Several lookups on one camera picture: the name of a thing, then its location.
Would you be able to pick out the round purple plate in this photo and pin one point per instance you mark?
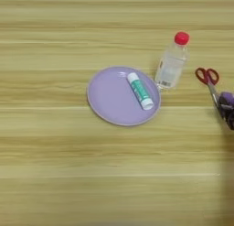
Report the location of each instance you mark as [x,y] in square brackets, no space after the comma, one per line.
[112,98]

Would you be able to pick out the green white glue stick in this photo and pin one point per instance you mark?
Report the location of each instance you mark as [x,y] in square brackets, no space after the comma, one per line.
[140,91]

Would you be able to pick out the purple rectangular block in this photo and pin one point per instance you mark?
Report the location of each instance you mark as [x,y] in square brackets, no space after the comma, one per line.
[227,98]

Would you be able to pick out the clear bottle red cap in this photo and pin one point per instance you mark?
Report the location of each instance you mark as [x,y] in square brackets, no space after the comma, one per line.
[171,68]

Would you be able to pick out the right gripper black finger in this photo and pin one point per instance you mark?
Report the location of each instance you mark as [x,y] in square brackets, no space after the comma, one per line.
[230,120]

